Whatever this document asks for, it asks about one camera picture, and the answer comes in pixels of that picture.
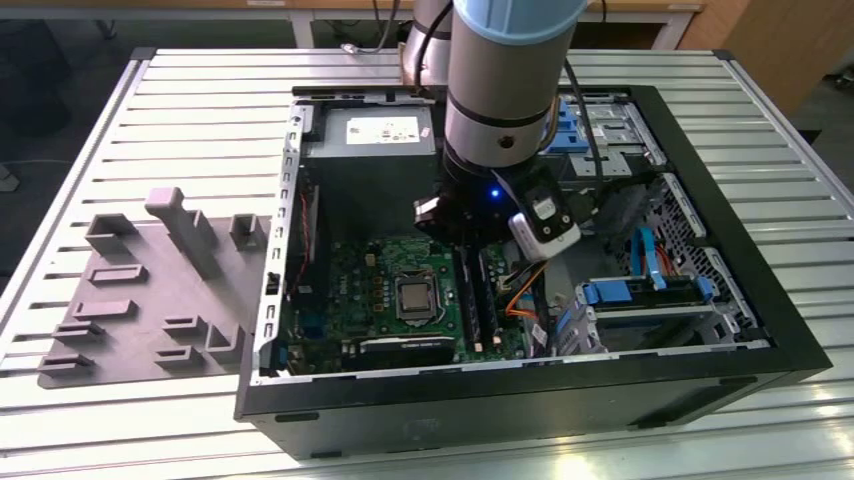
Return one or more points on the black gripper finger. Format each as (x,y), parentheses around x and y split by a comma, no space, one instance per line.
(428,215)

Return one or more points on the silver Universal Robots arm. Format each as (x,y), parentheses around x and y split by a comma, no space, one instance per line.
(500,90)

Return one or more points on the black CPU socket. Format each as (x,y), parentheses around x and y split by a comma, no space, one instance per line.
(415,274)

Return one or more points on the grey power supply unit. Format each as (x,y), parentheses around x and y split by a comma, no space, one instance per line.
(360,175)

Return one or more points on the green motherboard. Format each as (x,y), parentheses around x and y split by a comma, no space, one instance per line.
(354,260)

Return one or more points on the silver CPU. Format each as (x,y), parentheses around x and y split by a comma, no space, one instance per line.
(415,299)

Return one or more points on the blue plastic drive latch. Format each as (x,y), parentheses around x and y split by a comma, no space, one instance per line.
(567,135)

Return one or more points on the silver metal drive cage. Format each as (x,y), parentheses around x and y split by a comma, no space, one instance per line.
(623,150)

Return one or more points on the hard disk in blue carrier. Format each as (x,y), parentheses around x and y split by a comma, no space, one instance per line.
(610,292)

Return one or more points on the black graphics card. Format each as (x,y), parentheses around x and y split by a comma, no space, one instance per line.
(400,356)

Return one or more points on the silver metal disk bay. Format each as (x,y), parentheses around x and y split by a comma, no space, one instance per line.
(654,312)

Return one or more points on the black open PC case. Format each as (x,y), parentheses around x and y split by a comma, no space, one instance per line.
(467,415)

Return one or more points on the grey plastic parts rack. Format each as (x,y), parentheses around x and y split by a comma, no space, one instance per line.
(153,300)

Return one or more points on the brown wooden cabinet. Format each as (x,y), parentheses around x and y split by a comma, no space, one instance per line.
(767,45)

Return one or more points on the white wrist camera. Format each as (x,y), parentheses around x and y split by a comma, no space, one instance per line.
(543,230)

